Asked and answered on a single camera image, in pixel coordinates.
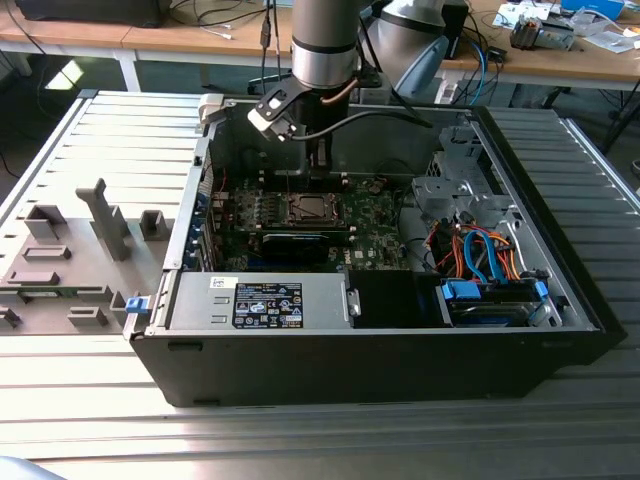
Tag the green RAM stick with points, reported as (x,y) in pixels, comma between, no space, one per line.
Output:
(42,295)

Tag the black box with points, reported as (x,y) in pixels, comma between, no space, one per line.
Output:
(90,10)

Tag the blue case latch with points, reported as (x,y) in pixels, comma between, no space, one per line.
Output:
(137,305)

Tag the CPU socket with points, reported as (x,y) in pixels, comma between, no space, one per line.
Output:
(297,223)

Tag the pale blue teach pendant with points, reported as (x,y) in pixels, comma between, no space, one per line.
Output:
(425,62)

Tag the black graphics card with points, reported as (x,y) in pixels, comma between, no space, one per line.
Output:
(295,247)

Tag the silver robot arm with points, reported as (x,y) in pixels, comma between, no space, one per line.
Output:
(325,65)

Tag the blue cardboard box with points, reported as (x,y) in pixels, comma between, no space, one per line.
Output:
(592,7)

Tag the wooden desk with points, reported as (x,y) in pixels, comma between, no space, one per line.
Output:
(100,37)
(550,65)

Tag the black PC case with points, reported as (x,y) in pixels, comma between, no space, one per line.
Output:
(350,370)

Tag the hard disk in blue carrier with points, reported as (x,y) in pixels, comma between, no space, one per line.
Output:
(487,312)

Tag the blue rounded object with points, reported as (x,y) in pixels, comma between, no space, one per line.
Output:
(20,470)

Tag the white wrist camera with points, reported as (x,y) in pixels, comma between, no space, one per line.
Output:
(262,117)

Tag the black plastic shroud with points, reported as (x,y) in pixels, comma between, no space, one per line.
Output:
(382,300)

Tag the grey parts rack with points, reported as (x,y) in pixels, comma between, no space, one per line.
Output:
(85,240)

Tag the black speaker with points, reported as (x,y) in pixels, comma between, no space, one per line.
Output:
(457,45)

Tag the grey metal device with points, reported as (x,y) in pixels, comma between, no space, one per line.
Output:
(542,35)

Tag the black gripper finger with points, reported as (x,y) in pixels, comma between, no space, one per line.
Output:
(320,157)

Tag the green motherboard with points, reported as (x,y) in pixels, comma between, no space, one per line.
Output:
(372,235)

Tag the metal drive cage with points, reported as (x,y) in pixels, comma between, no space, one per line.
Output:
(450,190)

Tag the silver CPU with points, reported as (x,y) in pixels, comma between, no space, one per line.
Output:
(317,209)

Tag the grey power supply unit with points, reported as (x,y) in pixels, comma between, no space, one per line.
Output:
(200,300)

